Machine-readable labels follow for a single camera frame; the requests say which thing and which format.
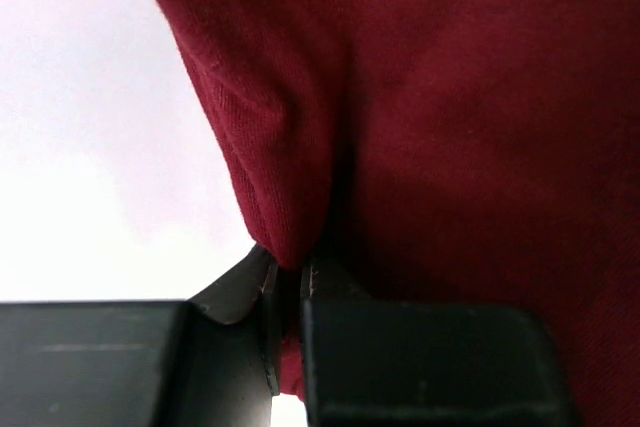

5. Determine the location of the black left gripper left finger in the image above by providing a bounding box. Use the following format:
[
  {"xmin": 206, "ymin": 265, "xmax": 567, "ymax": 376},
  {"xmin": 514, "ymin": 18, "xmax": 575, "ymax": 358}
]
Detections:
[{"xmin": 1, "ymin": 246, "xmax": 279, "ymax": 426}]

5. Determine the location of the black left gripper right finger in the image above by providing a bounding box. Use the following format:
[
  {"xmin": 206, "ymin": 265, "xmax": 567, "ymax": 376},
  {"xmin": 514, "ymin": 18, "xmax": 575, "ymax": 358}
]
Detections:
[{"xmin": 301, "ymin": 256, "xmax": 584, "ymax": 427}]

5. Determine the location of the dark red t shirt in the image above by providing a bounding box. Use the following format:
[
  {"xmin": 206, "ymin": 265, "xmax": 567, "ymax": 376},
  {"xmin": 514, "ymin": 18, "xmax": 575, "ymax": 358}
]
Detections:
[{"xmin": 157, "ymin": 0, "xmax": 639, "ymax": 426}]

